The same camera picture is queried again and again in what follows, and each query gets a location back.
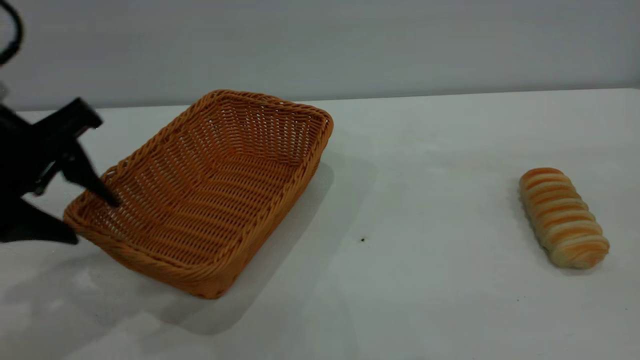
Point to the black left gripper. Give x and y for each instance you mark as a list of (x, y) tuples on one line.
[(30, 145)]

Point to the orange woven wicker basket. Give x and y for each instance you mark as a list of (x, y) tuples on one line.
[(215, 200)]

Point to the striped long bread roll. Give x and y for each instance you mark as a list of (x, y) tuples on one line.
[(562, 217)]

